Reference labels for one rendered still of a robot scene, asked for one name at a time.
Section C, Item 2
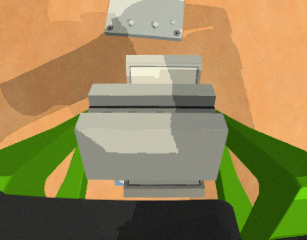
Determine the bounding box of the grey metal block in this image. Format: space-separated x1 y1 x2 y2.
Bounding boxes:
74 84 229 181

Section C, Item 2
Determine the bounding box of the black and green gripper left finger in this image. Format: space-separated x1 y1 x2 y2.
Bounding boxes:
0 114 88 199

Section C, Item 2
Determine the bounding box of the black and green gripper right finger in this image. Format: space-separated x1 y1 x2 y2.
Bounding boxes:
215 113 307 240

